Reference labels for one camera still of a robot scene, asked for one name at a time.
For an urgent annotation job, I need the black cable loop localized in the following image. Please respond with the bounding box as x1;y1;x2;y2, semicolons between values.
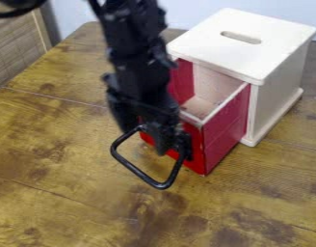
147;37;180;69

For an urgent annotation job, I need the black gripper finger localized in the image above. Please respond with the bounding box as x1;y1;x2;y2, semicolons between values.
147;122;184;156
107;92;139;133

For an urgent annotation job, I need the black metal drawer handle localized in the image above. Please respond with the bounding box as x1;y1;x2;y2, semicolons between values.
109;124;194;190

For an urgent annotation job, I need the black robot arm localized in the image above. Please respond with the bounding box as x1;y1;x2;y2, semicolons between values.
88;0;187;155

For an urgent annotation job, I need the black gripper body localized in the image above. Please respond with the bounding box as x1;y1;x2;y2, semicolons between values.
103;52;180;124

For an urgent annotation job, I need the white wooden box cabinet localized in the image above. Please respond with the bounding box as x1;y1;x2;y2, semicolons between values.
167;9;316;147

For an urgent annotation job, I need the red wooden drawer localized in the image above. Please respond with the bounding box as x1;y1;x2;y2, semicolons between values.
137;57;252;177

